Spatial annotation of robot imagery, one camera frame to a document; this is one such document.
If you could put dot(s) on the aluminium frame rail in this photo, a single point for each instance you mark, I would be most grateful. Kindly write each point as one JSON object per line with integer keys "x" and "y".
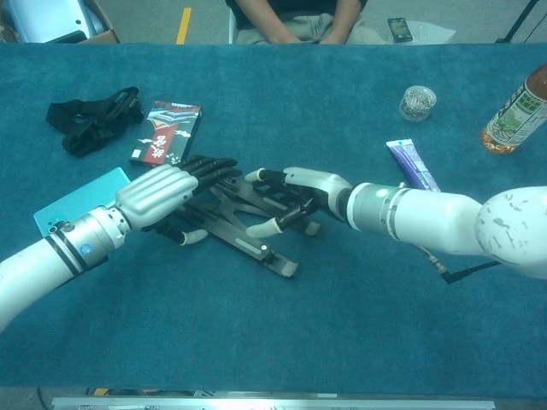
{"x": 273, "y": 403}

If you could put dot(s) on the purple white toothpaste tube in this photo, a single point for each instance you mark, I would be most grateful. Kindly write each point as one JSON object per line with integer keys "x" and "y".
{"x": 410, "y": 162}

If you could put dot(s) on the amber tea bottle green label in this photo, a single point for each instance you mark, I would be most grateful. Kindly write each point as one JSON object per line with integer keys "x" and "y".
{"x": 513, "y": 119}

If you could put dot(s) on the light blue smartphone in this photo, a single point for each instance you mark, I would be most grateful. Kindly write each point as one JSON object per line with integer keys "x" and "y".
{"x": 85, "y": 196}

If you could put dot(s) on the teal table cloth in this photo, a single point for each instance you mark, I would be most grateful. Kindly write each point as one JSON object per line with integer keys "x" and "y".
{"x": 256, "y": 333}

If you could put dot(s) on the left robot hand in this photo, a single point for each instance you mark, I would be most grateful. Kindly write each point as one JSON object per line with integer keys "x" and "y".
{"x": 154, "y": 192}

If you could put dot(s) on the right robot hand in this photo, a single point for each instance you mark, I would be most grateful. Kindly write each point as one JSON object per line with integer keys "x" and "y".
{"x": 320, "y": 188}

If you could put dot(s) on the clear jar of paper clips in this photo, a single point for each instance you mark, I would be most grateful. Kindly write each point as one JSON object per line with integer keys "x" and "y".
{"x": 418, "y": 104}

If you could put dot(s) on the black folding laptop stand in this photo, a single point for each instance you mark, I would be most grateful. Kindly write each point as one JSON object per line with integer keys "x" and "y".
{"x": 222, "y": 209}

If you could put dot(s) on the black tripod leg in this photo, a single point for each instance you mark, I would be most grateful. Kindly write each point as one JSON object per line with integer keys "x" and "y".
{"x": 517, "y": 23}

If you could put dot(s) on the patterned red black card box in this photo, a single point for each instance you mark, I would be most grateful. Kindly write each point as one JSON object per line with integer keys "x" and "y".
{"x": 166, "y": 128}

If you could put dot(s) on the cardboard box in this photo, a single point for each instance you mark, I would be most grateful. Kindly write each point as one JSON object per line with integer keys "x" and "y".
{"x": 104, "y": 36}

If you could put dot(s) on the white paper sheet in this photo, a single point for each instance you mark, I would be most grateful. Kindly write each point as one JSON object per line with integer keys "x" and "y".
{"x": 433, "y": 34}

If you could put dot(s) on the seated person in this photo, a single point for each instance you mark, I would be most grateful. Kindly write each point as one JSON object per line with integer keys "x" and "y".
{"x": 299, "y": 25}

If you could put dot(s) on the black phone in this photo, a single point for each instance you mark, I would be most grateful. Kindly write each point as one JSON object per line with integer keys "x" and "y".
{"x": 400, "y": 30}

